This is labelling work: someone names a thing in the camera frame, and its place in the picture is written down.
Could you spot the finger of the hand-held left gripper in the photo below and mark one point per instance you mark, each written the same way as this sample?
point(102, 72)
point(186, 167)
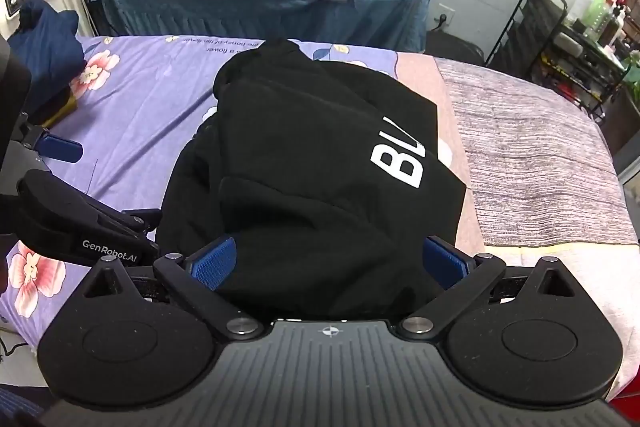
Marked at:
point(62, 149)
point(135, 222)

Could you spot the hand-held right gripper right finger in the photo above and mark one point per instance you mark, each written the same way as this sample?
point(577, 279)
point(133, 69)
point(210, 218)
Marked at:
point(440, 259)

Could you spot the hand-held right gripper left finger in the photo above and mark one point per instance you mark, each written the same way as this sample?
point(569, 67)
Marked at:
point(215, 262)

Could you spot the black sweatshirt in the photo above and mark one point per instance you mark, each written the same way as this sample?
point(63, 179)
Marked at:
point(300, 157)

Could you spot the purple floral bed sheet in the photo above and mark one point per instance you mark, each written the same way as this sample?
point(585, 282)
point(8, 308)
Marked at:
point(140, 107)

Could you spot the navy blue garment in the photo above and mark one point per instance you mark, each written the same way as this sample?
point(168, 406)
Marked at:
point(45, 42)

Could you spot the pink grey striped blanket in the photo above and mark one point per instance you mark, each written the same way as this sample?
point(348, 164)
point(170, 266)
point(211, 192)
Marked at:
point(525, 147)

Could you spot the black round stool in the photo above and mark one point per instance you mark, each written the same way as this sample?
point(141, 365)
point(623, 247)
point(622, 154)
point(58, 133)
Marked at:
point(455, 47)

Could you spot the group of toiletry bottles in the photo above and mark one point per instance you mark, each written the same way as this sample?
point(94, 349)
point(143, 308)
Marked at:
point(595, 2)

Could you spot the white wall socket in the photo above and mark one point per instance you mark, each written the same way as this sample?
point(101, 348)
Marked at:
point(446, 14)

